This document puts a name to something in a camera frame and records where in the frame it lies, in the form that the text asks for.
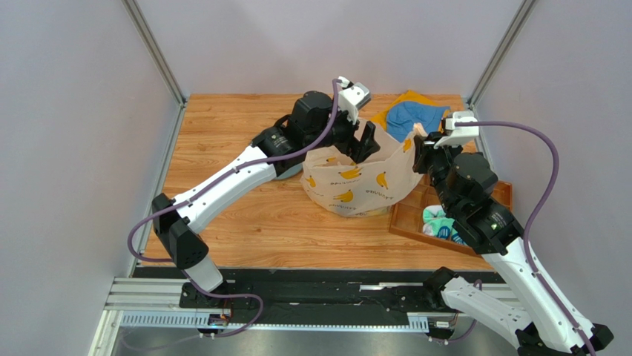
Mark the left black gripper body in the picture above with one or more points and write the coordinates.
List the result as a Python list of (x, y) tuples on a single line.
[(340, 133)]

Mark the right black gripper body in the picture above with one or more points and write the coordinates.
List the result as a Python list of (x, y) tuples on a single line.
[(429, 154)]

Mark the translucent plastic bag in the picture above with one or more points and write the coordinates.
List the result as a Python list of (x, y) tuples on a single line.
[(334, 182)]

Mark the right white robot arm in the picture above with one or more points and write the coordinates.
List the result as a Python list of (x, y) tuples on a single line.
[(545, 322)]

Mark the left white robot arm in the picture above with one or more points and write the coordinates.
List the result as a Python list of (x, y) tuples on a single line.
[(316, 121)]

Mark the blue bucket hat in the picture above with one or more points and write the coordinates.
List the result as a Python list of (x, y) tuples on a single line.
[(401, 118)]

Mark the grey-blue fruit plate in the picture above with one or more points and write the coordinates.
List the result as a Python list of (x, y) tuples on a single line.
[(291, 172)]

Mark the teal white rolled socks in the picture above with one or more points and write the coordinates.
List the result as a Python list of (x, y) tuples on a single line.
[(436, 223)]

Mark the brown wooden divided tray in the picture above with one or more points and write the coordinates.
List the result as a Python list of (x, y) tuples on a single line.
[(407, 218)]

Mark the yellow cloth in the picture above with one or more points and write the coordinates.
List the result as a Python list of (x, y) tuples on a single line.
[(410, 95)]

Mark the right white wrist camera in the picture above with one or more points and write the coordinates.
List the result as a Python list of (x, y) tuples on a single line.
[(459, 128)]

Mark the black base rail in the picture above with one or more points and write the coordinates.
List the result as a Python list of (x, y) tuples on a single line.
[(316, 300)]

